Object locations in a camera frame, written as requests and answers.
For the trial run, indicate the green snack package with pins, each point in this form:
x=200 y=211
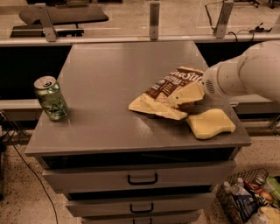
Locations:
x=273 y=187

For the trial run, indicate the right metal bracket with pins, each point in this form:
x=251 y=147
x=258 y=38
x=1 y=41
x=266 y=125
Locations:
x=222 y=23

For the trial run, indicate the left metal bracket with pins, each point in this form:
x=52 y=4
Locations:
x=45 y=20

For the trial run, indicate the top drawer black handle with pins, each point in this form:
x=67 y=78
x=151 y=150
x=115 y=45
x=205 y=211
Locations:
x=142 y=180

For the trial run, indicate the brown chip bag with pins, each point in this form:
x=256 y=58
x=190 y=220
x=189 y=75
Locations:
x=155 y=99

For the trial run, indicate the red snack package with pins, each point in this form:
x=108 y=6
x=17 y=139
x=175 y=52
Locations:
x=257 y=189

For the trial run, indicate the middle drawer black handle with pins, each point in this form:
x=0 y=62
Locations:
x=141 y=209

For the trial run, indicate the blue snack bag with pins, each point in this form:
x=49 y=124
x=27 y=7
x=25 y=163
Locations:
x=246 y=205

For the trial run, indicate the yellow package in basket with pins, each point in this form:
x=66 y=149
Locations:
x=272 y=214

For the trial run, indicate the yellow sponge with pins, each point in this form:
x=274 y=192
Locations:
x=210 y=123

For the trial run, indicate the black bench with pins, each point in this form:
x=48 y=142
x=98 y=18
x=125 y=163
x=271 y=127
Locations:
x=59 y=15

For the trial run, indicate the middle metal bracket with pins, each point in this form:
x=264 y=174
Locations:
x=154 y=20

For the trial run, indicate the grey drawer cabinet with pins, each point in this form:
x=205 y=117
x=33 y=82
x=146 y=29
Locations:
x=88 y=155

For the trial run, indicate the wire basket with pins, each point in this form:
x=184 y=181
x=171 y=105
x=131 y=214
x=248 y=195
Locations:
x=227 y=200

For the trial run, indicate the metal bracket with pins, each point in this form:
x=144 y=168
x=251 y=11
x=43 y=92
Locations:
x=45 y=20
x=222 y=23
x=154 y=20

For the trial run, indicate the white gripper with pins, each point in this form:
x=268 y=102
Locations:
x=218 y=80

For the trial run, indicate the clear plastic water bottle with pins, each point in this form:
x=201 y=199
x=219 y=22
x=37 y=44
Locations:
x=237 y=188

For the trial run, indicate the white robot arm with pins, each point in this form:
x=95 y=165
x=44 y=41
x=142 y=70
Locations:
x=255 y=72

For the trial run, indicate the green soda can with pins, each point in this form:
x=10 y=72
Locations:
x=50 y=98

